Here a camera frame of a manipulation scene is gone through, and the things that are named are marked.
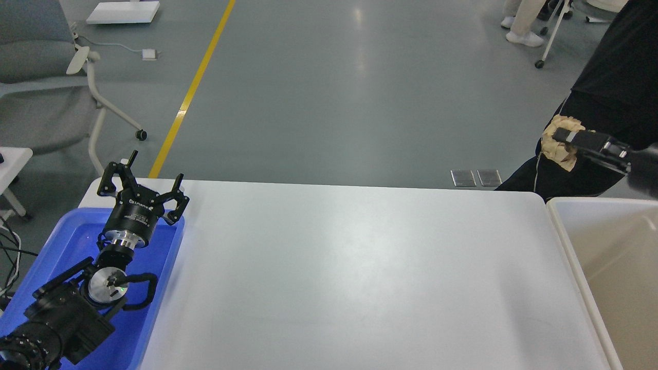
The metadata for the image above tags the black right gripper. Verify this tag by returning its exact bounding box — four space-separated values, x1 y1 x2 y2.
552 128 657 199

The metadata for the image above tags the blue plastic bin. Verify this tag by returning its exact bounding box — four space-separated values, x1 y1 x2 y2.
0 207 186 370

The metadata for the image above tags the grey office chair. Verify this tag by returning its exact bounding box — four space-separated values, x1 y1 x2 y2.
1 1 147 175

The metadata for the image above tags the white side table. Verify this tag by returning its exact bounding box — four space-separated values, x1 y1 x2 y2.
1 146 33 221

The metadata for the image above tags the person in white clothes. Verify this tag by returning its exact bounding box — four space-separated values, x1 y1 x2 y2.
501 1 545 47

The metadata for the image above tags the black cables bundle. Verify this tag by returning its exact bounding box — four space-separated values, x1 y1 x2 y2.
0 215 39 304

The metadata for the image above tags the white power adapter with cable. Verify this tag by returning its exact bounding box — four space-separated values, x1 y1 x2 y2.
74 33 158 61

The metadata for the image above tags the beige plastic bin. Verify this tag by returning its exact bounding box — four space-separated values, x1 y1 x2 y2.
547 197 657 369

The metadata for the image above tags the brown paper ball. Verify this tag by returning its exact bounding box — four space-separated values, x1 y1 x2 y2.
540 114 595 173

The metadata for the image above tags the right metal floor plate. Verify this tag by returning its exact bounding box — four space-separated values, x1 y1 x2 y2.
476 169 503 188

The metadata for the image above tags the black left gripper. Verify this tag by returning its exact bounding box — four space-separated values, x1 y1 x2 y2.
97 150 190 247

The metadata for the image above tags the metal floor plate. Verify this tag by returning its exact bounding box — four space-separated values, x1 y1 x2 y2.
476 169 503 188
450 169 477 187

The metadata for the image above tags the left metal floor plate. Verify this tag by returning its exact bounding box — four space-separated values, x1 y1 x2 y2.
450 169 477 187

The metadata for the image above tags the white flat board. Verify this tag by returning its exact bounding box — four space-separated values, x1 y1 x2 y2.
85 1 160 24

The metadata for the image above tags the white rolling chair base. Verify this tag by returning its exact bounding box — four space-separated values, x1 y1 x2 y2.
534 1 627 69

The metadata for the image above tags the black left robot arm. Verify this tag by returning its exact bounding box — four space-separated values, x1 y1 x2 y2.
2 151 190 369

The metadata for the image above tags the person in black clothes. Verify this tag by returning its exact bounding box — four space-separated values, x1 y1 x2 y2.
498 1 657 201

